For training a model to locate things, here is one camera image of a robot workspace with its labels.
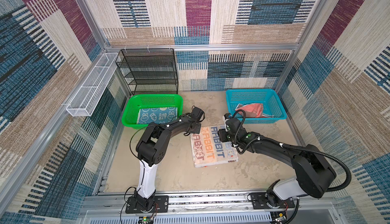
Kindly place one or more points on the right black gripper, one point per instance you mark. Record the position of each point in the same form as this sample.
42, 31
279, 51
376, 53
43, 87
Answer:
222, 135

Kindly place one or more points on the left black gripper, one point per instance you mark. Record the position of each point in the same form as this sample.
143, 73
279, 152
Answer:
198, 129

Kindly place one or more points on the pink orange print towel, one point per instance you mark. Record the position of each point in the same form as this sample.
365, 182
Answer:
208, 150

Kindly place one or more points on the blue rabbit print towel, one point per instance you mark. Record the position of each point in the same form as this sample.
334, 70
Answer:
157, 115

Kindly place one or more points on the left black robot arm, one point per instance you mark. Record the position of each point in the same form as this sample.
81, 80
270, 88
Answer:
152, 148

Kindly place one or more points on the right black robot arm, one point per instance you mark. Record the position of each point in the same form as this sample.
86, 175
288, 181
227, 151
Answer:
313, 173

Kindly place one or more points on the red pink towel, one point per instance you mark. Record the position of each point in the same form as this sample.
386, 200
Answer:
254, 110

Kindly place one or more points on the teal plastic basket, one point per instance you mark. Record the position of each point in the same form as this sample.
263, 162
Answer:
273, 108

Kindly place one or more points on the green plastic basket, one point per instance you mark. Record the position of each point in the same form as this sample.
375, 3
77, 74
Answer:
135, 103

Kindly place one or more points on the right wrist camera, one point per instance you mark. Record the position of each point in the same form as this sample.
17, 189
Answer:
226, 117

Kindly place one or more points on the black wire shelf rack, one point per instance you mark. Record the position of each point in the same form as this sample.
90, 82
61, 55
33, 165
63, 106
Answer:
149, 71

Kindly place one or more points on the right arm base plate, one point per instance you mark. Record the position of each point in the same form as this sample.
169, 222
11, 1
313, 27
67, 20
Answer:
263, 200

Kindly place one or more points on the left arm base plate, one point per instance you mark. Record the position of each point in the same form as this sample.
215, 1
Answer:
139, 205

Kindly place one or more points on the white wire mesh tray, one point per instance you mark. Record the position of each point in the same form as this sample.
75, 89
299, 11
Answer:
91, 91

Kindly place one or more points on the aluminium front rail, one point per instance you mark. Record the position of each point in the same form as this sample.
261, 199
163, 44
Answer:
209, 202

